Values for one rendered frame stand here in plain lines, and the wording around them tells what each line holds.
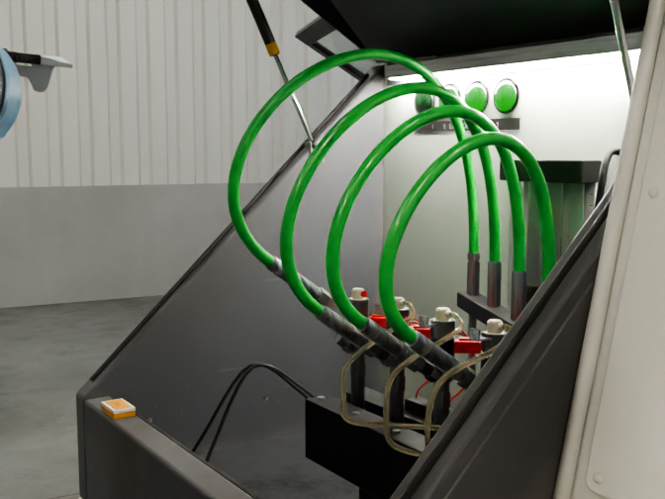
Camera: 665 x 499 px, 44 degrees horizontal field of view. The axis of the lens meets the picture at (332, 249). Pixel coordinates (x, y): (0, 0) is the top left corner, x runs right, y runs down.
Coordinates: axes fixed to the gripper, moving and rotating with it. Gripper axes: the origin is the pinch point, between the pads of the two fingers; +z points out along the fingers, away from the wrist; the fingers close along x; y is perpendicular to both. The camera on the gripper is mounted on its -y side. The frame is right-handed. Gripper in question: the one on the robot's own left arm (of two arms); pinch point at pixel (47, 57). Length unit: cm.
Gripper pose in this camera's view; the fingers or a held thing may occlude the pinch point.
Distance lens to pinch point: 152.1
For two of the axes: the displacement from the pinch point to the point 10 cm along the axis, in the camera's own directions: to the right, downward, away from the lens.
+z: 6.0, -0.9, 7.9
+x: 7.9, 2.1, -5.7
